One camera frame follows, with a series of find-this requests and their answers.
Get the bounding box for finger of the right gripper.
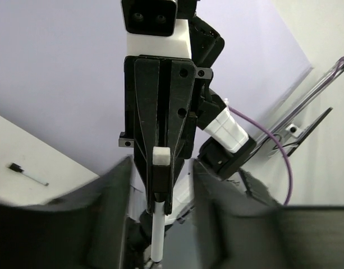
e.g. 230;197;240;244
134;58;160;213
167;59;195;214

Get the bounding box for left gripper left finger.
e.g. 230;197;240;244
0;157;132;268

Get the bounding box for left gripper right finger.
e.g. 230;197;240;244
192;161;344;268

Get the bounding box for black pen cap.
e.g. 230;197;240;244
152;146;171;202

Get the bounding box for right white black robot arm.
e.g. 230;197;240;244
119;1;256;216

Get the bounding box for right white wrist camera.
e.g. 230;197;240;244
121;0;197;59

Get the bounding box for aluminium rail frame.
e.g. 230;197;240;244
270;57;344;157

